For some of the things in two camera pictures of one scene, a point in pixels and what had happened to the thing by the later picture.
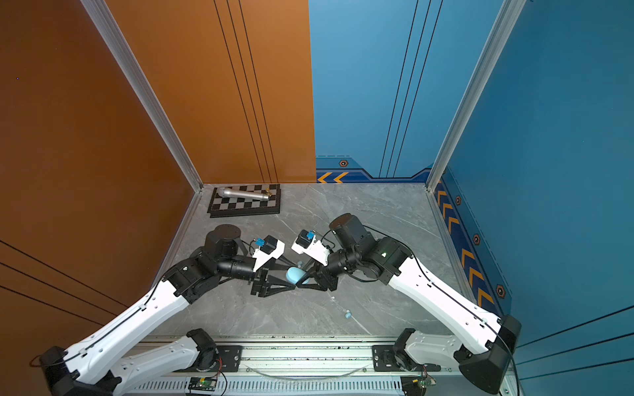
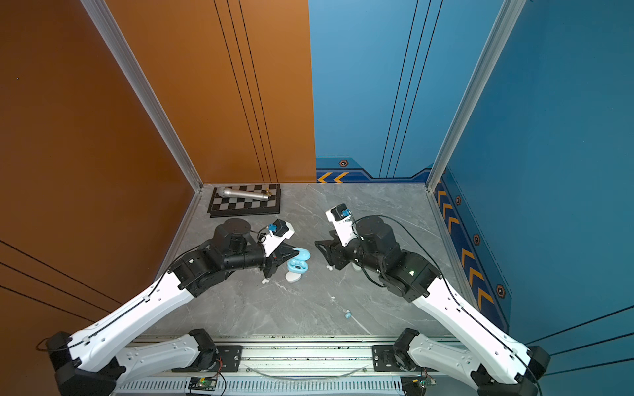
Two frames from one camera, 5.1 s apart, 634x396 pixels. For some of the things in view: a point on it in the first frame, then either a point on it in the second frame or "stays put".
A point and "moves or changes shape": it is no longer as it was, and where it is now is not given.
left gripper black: (263, 282) -> (276, 258)
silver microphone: (226, 191) stays put
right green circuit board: (416, 385) stays put
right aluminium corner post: (508, 14) stays put
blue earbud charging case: (294, 274) moves or changes shape
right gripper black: (324, 278) -> (335, 252)
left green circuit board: (204, 384) stays put
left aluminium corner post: (100, 15) stays put
